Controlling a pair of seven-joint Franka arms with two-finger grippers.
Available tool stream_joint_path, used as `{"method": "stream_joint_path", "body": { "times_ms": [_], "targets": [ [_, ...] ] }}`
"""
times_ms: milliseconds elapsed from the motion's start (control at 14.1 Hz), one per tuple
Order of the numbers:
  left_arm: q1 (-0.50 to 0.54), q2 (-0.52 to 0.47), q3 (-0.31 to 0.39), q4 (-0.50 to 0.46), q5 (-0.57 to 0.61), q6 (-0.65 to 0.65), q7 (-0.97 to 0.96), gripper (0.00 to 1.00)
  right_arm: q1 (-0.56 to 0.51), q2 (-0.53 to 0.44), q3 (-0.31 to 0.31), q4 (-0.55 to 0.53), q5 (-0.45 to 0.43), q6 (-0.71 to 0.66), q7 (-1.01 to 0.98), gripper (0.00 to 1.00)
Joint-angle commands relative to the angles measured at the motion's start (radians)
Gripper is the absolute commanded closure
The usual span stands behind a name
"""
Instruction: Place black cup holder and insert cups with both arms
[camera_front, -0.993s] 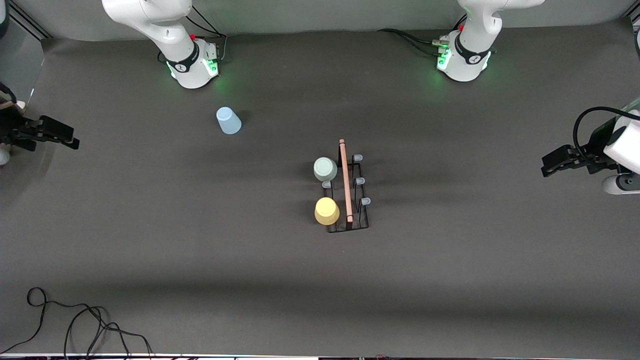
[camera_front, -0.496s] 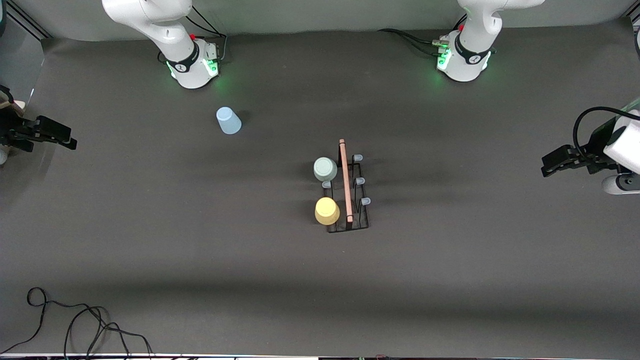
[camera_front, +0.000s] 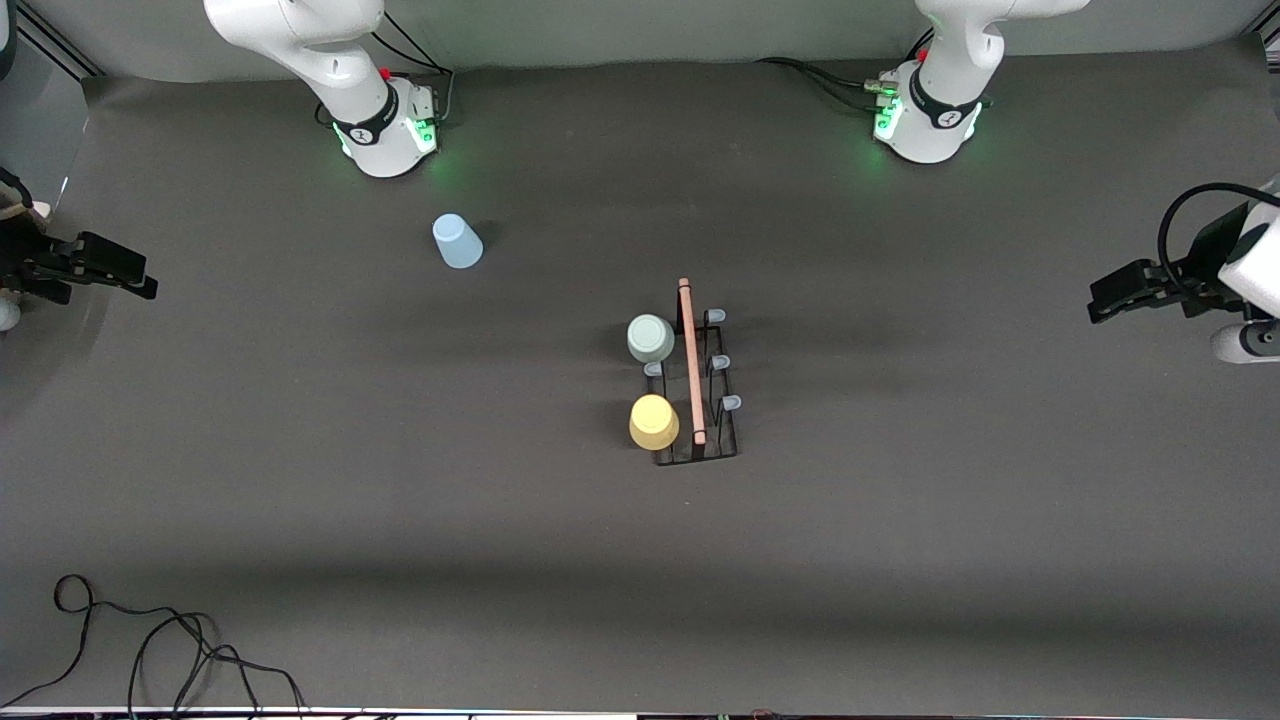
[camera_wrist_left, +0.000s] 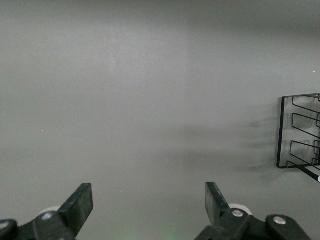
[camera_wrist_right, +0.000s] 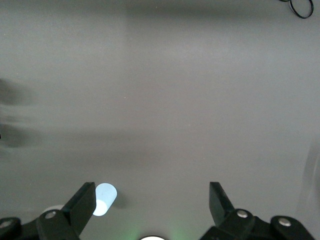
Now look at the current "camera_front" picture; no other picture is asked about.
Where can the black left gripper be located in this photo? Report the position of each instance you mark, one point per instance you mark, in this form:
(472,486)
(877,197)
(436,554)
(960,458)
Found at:
(1203,268)

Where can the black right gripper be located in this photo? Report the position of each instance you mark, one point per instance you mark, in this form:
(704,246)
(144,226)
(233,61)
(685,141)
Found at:
(24,262)

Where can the pale green plastic cup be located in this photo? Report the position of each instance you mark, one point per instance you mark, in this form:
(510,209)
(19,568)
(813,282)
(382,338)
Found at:
(651,338)

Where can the yellow plastic cup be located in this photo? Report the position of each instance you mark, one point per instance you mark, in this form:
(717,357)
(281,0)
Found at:
(654,424)

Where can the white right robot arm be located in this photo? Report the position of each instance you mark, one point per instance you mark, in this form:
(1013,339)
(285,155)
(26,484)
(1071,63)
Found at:
(340,70)

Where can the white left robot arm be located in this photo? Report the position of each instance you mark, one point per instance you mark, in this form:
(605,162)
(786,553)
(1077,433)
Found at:
(945,90)

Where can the light blue plastic cup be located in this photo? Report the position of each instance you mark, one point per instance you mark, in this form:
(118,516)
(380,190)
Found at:
(458,242)

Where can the dark grey table mat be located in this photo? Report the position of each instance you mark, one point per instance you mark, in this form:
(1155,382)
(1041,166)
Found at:
(800,600)

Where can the black frame rail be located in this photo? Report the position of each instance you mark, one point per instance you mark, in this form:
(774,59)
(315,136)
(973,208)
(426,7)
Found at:
(60,48)

